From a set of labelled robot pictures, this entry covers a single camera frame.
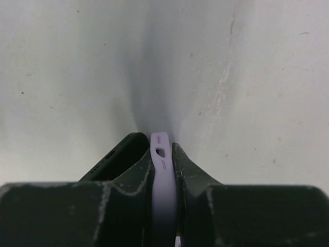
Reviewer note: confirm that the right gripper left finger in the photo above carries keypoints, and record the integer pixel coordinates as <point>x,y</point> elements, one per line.
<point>109,213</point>

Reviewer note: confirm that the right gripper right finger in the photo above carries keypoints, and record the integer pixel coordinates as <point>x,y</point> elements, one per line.
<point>214,214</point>

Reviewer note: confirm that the lilac phone case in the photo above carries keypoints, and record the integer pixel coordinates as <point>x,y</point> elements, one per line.
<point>164,192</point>

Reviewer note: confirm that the black phone case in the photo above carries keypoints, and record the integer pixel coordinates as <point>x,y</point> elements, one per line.
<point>122,157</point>

